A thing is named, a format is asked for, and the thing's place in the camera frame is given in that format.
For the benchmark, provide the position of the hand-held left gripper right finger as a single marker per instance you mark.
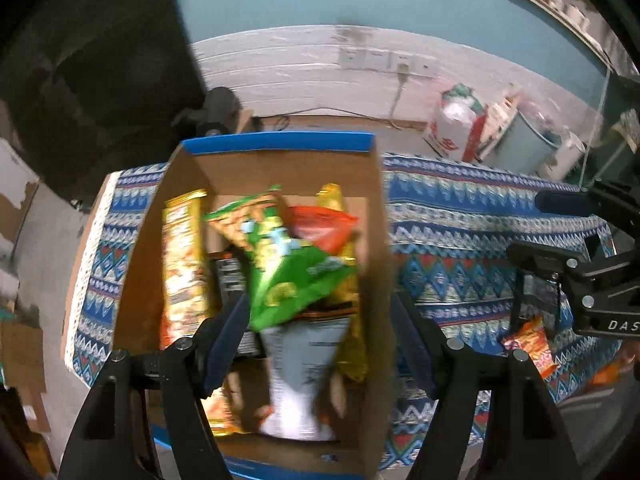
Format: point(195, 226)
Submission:
point(412, 345)

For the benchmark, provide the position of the white wall shelf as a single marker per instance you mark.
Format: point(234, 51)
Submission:
point(550, 7)

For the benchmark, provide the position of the white wall socket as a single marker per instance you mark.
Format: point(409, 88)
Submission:
point(374, 60)
point(423, 67)
point(350, 57)
point(401, 62)

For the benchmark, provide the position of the red snack packet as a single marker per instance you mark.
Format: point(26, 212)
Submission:
point(325, 227)

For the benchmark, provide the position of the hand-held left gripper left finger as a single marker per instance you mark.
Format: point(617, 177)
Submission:
point(227, 345)

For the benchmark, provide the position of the black snack packet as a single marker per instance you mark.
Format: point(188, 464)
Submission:
point(230, 280)
point(537, 295)

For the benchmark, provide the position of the flat cardboard pieces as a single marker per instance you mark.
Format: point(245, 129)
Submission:
point(22, 355)

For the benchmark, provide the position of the red and white bag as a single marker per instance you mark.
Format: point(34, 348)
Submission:
point(452, 130)

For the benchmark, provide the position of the yellow orange snack packet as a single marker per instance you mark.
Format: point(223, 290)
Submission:
point(182, 270)

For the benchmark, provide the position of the teal bin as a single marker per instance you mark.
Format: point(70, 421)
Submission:
point(525, 145)

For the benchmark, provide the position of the silver snack packet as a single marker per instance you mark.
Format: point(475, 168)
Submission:
point(300, 375)

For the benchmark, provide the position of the cardboard box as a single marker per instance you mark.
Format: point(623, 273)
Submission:
point(310, 165)

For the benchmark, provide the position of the blue patterned tablecloth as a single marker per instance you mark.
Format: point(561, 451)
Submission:
point(450, 240)

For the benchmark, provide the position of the green snack packet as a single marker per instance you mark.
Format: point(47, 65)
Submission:
point(290, 280)

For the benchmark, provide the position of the gold yellow snack packet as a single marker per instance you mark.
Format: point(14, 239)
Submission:
point(332, 197)

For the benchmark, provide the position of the white container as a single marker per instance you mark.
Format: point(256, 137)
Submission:
point(565, 155)

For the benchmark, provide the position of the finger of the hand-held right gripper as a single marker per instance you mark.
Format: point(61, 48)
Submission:
point(565, 202)
point(540, 255)

